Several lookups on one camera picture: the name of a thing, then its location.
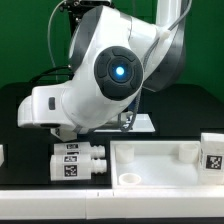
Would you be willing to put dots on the white marker tag sheet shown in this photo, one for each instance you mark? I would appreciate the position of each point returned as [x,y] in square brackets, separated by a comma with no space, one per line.
[142,123]

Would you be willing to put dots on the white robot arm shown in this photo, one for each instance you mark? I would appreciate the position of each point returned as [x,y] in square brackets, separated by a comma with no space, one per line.
[111,54]

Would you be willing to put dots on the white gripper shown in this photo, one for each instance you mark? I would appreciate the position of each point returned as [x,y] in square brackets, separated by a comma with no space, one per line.
[47,108]

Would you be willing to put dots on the white fence bar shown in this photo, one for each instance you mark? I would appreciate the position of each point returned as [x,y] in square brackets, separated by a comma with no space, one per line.
[106,204]
[1,155]

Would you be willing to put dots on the white front fence bar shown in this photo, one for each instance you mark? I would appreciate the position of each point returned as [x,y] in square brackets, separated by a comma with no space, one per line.
[106,204]

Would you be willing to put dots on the white square table top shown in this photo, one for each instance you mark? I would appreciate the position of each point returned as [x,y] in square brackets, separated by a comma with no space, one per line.
[155,164]

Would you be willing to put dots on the white left fence bar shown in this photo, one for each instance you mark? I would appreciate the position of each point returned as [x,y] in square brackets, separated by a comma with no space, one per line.
[1,155]

